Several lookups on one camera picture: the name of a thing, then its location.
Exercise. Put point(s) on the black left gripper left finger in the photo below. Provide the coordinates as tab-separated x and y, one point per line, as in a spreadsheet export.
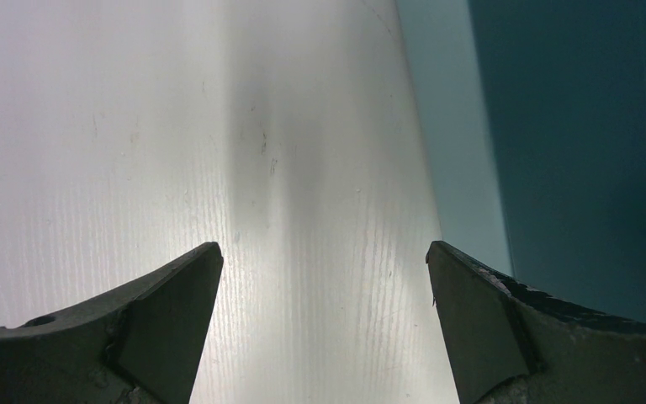
140	342

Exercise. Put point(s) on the teal drawer organizer box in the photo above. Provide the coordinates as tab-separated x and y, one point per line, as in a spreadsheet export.
534	119

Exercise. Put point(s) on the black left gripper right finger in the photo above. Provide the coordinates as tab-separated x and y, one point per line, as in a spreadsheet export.
510	343

